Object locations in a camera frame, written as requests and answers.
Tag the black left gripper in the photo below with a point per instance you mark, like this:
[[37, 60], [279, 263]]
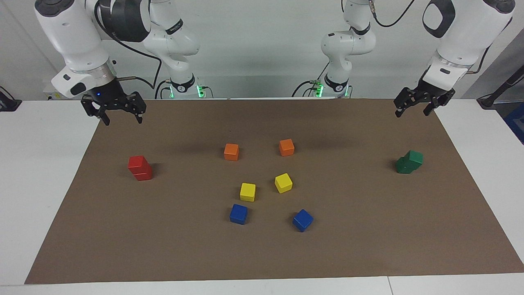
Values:
[[425, 95]]

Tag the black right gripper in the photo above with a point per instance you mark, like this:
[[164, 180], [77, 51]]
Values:
[[114, 100]]

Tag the red wooden cube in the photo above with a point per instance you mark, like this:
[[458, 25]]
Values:
[[137, 164], [143, 177]]

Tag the green wooden cube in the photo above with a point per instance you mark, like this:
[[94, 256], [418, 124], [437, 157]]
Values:
[[415, 159], [403, 168]]

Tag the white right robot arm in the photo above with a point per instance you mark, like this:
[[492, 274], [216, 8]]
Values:
[[69, 37]]

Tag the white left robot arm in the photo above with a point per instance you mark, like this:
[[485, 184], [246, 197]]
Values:
[[462, 37]]

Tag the black stand with foot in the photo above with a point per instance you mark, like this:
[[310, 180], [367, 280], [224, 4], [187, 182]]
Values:
[[487, 101]]

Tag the green lit connector plug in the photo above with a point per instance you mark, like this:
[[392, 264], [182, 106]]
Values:
[[318, 88]]

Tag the blue crate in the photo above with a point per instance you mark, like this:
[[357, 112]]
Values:
[[516, 121]]

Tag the brown table mat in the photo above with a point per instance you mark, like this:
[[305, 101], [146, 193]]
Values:
[[123, 229]]

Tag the orange wooden cube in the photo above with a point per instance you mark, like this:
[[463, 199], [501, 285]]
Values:
[[231, 152], [286, 148]]

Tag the yellow wooden cube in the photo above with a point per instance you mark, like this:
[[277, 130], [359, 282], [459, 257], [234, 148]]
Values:
[[247, 192], [283, 183]]

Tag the blue wooden cube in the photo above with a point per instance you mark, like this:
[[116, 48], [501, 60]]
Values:
[[302, 220], [238, 214]]

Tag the black clamp mount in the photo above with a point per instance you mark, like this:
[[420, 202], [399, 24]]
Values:
[[8, 104]]

